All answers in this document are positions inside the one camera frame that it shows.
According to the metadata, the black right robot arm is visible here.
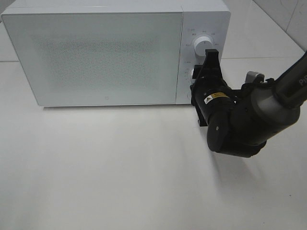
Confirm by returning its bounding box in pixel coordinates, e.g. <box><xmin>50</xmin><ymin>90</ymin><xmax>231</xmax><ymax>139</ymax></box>
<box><xmin>190</xmin><ymin>49</ymin><xmax>307</xmax><ymax>158</ymax></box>

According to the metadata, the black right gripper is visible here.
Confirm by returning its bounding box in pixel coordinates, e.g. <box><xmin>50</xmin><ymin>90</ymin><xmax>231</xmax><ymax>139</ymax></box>
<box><xmin>191</xmin><ymin>49</ymin><xmax>237</xmax><ymax>127</ymax></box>

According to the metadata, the white microwave knob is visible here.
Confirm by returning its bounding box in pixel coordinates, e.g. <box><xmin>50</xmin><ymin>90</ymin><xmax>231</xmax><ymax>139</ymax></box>
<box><xmin>189</xmin><ymin>69</ymin><xmax>195</xmax><ymax>84</ymax></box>
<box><xmin>192</xmin><ymin>35</ymin><xmax>213</xmax><ymax>57</ymax></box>

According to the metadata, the white microwave door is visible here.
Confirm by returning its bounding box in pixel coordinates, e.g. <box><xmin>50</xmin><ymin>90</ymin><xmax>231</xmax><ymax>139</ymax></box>
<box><xmin>2</xmin><ymin>13</ymin><xmax>182</xmax><ymax>106</ymax></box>

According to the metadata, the white microwave oven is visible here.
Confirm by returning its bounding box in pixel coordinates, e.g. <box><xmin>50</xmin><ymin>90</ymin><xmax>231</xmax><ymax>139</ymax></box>
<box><xmin>1</xmin><ymin>0</ymin><xmax>231</xmax><ymax>107</ymax></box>

